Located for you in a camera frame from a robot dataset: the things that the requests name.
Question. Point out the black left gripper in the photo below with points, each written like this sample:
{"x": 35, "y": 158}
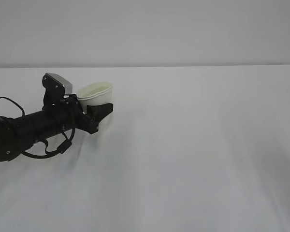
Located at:
{"x": 62, "y": 116}

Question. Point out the white paper cup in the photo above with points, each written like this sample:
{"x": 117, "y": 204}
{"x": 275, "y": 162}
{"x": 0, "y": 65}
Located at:
{"x": 95, "y": 94}

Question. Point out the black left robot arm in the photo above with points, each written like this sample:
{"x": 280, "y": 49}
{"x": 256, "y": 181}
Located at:
{"x": 13, "y": 144}

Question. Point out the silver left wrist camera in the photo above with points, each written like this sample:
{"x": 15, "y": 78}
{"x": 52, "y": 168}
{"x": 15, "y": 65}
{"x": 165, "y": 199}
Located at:
{"x": 56, "y": 87}

